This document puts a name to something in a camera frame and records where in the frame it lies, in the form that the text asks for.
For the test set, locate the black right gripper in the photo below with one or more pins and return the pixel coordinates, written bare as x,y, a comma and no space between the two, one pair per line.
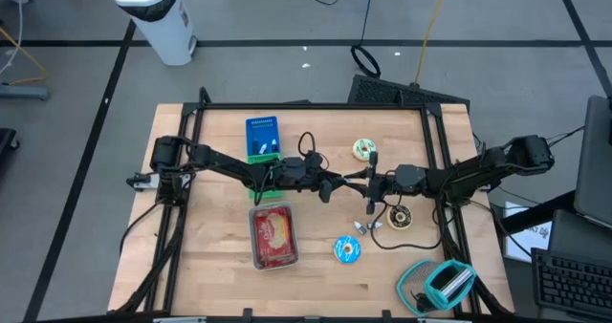
380,184

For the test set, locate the white trash bin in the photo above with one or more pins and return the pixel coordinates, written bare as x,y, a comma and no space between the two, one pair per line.
162,31

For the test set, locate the green plastic basket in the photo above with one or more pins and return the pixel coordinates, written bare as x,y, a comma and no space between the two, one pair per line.
263,159

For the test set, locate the chocolate icing donut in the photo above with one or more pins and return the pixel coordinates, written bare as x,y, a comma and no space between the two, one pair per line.
404,225

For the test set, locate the blue plastic basket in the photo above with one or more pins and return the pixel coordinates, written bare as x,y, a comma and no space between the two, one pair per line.
255,129

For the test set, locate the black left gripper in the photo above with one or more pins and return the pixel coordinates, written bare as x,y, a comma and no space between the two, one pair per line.
320,179

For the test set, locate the black keyboard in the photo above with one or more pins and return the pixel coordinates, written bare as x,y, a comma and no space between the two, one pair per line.
574,285

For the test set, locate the red snack packet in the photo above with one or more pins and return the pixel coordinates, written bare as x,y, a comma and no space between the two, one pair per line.
272,232

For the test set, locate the grey laptop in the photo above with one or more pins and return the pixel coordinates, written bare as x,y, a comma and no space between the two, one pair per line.
595,160

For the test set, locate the grey floor base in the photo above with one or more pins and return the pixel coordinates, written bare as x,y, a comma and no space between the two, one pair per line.
24,92

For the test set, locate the blue icing donut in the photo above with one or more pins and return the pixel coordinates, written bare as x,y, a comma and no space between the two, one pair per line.
340,253

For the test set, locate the white paper sheet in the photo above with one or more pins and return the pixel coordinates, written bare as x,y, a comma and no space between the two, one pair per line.
526,239

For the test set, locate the black diagonal bar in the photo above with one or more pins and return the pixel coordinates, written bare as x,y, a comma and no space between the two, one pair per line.
535,215

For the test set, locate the black perforated case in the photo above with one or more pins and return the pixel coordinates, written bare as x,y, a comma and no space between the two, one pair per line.
382,91

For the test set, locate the dark laptop screen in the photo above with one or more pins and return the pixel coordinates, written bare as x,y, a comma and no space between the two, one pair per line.
583,237

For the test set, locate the cream donut green icing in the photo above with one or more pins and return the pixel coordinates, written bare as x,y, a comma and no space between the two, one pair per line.
357,155

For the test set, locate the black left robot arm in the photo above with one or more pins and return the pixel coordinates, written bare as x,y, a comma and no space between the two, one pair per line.
229,163

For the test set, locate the grey plastic bin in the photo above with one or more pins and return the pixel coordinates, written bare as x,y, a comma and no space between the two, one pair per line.
272,204

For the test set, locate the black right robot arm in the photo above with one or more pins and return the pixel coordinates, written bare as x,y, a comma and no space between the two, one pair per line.
478,175

